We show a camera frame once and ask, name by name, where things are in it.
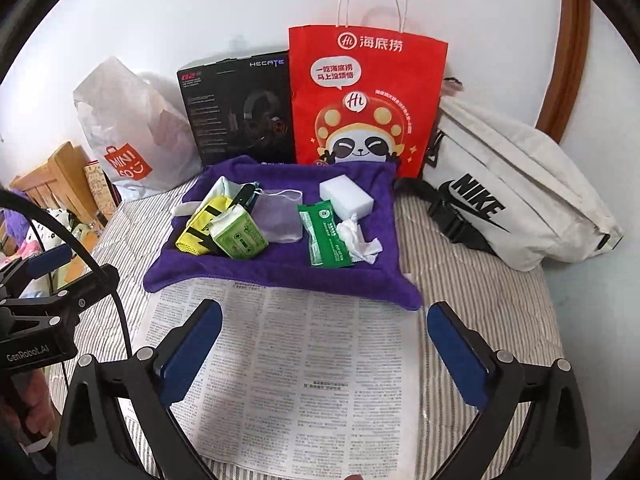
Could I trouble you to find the purple cloth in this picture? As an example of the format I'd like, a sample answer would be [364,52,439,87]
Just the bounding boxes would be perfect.
[7,190,38,251]

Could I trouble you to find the white waist bag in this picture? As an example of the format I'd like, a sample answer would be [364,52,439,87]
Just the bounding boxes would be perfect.
[395,77,626,273]

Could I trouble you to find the brown wooden frame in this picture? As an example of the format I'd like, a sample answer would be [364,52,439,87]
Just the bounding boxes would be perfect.
[535,0,592,148]

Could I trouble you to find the black cable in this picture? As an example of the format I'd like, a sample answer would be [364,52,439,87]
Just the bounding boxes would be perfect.
[0,189,135,361]

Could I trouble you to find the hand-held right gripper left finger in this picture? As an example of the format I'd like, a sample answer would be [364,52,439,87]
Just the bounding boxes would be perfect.
[56,299,224,480]

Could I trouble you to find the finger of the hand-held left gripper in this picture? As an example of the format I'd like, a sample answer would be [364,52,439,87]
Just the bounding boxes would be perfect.
[20,245,72,281]
[0,264,120,323]

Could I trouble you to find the yellow small bag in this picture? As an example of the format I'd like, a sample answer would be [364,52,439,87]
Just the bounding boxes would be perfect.
[175,195,236,257]

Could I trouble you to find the purple towel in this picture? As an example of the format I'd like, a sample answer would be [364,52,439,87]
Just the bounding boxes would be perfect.
[142,155,426,311]

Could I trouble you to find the white tissue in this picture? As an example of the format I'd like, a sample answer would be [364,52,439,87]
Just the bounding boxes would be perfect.
[336,212,383,265]

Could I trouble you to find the white plastic shopping bag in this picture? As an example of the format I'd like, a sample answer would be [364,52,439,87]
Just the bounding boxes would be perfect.
[72,56,203,203]

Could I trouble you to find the pink cloth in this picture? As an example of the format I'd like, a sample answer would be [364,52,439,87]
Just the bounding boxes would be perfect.
[15,240,51,266]

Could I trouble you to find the green wipe packet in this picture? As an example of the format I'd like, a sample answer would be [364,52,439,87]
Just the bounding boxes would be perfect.
[297,200,353,267]

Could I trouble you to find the black headphone box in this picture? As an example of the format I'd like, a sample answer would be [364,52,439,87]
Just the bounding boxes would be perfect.
[177,50,297,167]

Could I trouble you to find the white sponge block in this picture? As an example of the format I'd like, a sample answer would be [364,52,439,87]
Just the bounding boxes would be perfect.
[319,175,377,221]

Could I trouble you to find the red paper bag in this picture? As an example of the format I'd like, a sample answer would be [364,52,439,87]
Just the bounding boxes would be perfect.
[288,0,449,179]

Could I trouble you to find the light wooden bed frame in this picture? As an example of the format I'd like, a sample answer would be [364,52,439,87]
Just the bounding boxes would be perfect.
[12,141,101,226]

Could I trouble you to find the person's left hand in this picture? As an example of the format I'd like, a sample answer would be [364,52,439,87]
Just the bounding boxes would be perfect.
[17,372,58,443]

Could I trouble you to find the white sock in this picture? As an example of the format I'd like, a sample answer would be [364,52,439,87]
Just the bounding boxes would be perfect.
[170,176,236,217]

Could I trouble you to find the green tissue pack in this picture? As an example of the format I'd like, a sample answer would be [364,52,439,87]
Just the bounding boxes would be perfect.
[208,206,269,261]

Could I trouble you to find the white mesh pouch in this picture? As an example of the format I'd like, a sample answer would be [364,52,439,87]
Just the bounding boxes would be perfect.
[250,187,305,245]

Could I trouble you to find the newspaper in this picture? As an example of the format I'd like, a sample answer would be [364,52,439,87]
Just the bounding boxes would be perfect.
[115,272,426,480]

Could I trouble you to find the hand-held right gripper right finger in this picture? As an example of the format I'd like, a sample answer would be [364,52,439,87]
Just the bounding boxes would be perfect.
[426,301,593,480]

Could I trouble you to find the patterned cardboard box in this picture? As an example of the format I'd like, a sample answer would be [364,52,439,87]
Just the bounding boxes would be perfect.
[82,159,121,221]

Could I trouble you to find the white spotted plush toy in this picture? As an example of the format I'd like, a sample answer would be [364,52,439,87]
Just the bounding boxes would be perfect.
[30,207,101,281]

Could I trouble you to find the black watch strap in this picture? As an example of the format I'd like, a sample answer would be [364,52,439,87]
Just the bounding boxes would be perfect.
[231,182,263,211]

